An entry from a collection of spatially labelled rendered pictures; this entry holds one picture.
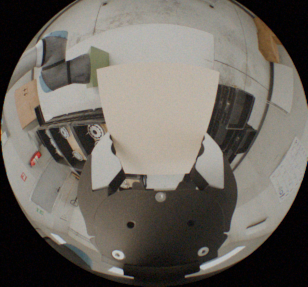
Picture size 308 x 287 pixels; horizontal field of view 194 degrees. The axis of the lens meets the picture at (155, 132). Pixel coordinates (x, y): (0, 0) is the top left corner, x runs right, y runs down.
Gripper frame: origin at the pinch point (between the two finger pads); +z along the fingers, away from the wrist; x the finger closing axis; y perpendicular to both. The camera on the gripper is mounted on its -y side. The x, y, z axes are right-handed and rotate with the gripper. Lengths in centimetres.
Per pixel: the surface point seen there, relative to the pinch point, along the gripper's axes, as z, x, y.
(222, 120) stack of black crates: 60, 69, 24
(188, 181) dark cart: 65, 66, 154
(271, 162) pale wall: 20, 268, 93
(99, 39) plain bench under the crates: 40, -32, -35
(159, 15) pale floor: 110, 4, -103
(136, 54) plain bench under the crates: 39.9, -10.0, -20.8
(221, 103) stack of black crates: 69, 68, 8
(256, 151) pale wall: 78, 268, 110
